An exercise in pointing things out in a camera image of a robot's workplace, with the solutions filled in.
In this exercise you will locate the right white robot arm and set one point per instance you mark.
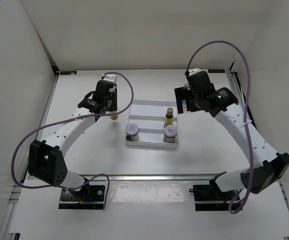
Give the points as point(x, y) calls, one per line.
point(267, 165)

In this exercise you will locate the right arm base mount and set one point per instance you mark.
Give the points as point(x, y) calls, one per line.
point(207, 199)

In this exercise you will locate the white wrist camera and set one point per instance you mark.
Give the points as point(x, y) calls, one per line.
point(109, 77)
point(192, 71)

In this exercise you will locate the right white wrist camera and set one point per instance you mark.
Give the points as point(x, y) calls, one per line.
point(192, 71)

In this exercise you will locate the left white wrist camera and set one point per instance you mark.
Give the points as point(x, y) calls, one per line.
point(109, 77)

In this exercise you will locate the yellow label bottle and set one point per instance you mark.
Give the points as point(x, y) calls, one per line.
point(168, 117)
point(113, 115)

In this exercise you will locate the white divided organizer tray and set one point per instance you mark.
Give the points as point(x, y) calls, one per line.
point(149, 116)

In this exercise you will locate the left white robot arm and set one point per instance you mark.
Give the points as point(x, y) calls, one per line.
point(47, 157)

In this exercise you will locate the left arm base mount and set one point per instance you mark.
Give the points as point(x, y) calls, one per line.
point(91, 197)

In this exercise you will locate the aluminium front rail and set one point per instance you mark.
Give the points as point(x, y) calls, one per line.
point(161, 177)

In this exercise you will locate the short spice jar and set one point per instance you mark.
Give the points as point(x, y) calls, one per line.
point(132, 132)
point(170, 134)

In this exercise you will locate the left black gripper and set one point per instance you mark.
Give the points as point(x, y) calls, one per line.
point(113, 107)

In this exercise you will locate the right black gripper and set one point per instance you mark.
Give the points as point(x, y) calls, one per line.
point(182, 93)

